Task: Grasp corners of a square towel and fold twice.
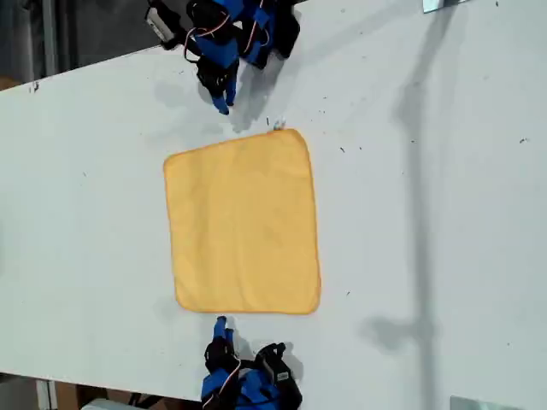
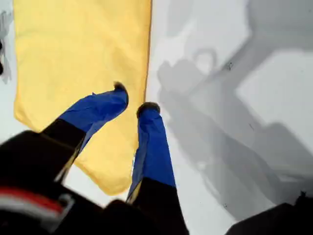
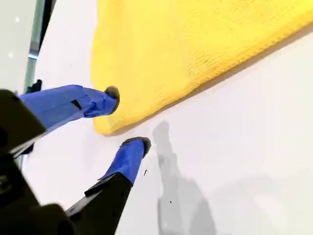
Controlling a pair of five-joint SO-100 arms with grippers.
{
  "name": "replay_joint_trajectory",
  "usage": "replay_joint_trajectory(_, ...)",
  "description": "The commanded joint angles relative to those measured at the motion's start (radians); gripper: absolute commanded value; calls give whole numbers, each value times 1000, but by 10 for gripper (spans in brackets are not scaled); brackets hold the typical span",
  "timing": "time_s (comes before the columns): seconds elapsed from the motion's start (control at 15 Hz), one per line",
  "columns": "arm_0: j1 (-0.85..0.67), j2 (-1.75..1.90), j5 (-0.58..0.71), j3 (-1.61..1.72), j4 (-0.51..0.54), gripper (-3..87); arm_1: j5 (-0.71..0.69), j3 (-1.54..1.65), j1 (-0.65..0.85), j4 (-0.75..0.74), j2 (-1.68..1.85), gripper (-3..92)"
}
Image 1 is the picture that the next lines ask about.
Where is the white plastic container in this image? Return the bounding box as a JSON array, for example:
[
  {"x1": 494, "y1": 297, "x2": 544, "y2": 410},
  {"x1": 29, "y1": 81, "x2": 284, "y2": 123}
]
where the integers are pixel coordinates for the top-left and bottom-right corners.
[{"x1": 80, "y1": 398, "x2": 129, "y2": 410}]

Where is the yellow square microfiber towel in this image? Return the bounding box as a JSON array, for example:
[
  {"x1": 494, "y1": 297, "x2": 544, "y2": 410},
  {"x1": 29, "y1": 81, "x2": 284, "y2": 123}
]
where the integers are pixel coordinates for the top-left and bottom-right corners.
[{"x1": 162, "y1": 127, "x2": 322, "y2": 316}]

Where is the black camera cable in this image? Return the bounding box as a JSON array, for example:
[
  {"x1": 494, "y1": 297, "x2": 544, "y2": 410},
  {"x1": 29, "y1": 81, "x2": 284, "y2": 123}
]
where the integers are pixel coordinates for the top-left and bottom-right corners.
[{"x1": 255, "y1": 341, "x2": 286, "y2": 364}]

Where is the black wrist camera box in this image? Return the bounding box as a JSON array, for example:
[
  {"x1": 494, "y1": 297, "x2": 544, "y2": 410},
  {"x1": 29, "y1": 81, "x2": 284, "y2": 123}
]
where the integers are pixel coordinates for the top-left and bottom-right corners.
[
  {"x1": 144, "y1": 0, "x2": 183, "y2": 49},
  {"x1": 264, "y1": 356, "x2": 297, "y2": 386}
]

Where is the red white servo wire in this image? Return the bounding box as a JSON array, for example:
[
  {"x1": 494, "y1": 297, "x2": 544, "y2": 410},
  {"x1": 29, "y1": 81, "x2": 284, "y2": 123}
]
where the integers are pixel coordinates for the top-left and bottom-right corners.
[{"x1": 183, "y1": 19, "x2": 226, "y2": 63}]

